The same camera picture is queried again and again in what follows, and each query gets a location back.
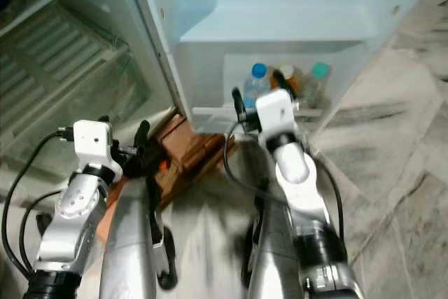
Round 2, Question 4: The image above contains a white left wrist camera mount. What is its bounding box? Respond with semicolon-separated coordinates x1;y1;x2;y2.
73;120;113;168

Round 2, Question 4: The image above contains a blue cap clear bottle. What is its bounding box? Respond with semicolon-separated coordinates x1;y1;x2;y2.
243;62;271;109

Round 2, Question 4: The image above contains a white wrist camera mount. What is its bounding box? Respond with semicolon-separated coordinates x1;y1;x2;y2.
73;120;113;168
255;89;297;140

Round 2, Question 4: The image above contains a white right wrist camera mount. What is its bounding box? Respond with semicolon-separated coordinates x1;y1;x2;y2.
255;89;297;140

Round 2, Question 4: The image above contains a clear crisper drawer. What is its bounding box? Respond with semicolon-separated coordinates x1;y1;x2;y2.
0;1;153;168

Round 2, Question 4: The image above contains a brown wooden block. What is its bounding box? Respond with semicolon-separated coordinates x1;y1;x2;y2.
153;108;230;205

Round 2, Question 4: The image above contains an orange liquid bottle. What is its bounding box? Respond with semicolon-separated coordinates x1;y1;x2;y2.
270;66;299;98

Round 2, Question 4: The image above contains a teal cap clear bottle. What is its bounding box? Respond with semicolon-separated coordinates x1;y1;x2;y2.
302;62;332;106

